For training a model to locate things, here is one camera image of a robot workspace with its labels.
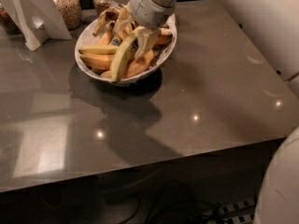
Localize glass jar of nuts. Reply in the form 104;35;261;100
53;0;82;30

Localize black cables on floor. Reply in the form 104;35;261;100
118;179;228;224

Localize glass jar far left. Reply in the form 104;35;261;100
0;4;21;35

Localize yellow banana left upper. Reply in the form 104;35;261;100
78;45;119;55

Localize orange banana front right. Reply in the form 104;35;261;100
97;49;155;81

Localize brown spotted banana bunch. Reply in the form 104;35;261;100
93;7;122;36

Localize orange yellow banana left lower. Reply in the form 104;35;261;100
80;54;113;70

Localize black white checkered strip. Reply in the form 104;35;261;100
199;198;258;224

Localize white oval bowl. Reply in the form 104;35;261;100
75;16;177;86

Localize orange banana right side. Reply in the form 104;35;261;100
155;28;173;45

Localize orange banana upright centre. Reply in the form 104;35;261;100
98;22;114;45

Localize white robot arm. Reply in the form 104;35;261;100
114;0;299;224

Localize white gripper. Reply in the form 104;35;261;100
114;0;176;59

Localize white folded sign left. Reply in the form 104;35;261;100
0;0;71;50

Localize long greenish yellow banana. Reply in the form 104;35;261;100
110;26;144;82

